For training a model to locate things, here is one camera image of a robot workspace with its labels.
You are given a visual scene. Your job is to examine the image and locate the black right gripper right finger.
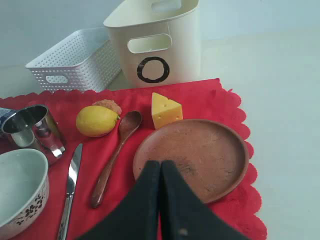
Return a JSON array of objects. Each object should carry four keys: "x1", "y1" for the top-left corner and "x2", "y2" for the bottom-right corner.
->
[{"x1": 159, "y1": 160, "x2": 247, "y2": 240}]

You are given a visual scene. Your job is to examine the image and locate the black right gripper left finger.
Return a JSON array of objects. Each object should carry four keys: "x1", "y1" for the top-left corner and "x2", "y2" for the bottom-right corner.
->
[{"x1": 78, "y1": 160, "x2": 160, "y2": 240}]

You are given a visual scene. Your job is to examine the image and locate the yellow lemon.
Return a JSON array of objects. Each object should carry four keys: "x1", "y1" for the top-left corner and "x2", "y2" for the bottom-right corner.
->
[{"x1": 75, "y1": 105, "x2": 120, "y2": 137}]

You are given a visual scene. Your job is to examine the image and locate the yellow cheese wedge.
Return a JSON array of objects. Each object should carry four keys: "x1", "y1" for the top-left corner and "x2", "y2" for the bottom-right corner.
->
[{"x1": 151, "y1": 92, "x2": 183, "y2": 129}]

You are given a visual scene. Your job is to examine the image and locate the breaded fried nugget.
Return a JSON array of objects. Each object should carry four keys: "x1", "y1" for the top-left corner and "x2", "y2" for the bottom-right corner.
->
[{"x1": 92, "y1": 99, "x2": 122, "y2": 116}]

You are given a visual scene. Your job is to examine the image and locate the blue white milk carton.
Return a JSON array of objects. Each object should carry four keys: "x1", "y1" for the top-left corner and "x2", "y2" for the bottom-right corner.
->
[{"x1": 0, "y1": 107, "x2": 16, "y2": 138}]

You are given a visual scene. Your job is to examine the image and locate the brown wooden plate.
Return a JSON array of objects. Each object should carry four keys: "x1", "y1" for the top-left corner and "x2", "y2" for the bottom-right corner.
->
[{"x1": 132, "y1": 119, "x2": 249, "y2": 204}]

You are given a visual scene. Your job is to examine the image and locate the stainless steel knife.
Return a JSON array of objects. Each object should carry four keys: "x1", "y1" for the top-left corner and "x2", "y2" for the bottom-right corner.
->
[{"x1": 57, "y1": 143, "x2": 83, "y2": 240}]

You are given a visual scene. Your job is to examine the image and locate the red scalloped table cloth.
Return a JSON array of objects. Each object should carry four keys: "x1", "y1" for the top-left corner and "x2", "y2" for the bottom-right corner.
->
[{"x1": 0, "y1": 78, "x2": 268, "y2": 240}]

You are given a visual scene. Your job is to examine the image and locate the brown wooden spoon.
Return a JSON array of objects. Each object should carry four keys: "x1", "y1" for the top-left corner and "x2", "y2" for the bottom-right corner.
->
[{"x1": 90, "y1": 111, "x2": 143, "y2": 208}]

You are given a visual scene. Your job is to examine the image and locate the white ceramic bowl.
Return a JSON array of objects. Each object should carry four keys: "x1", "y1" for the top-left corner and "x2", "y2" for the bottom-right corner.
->
[{"x1": 0, "y1": 148, "x2": 50, "y2": 240}]

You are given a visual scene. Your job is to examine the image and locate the stainless steel cup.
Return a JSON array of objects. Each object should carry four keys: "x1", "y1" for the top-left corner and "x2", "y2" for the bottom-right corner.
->
[{"x1": 0, "y1": 104, "x2": 66, "y2": 166}]

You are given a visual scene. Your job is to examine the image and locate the white perforated plastic basket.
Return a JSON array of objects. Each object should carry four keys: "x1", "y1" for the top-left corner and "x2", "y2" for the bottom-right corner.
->
[{"x1": 25, "y1": 27, "x2": 121, "y2": 92}]

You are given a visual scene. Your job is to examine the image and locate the cream plastic bin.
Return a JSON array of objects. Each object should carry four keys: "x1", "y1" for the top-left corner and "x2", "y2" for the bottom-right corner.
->
[{"x1": 103, "y1": 0, "x2": 201, "y2": 88}]

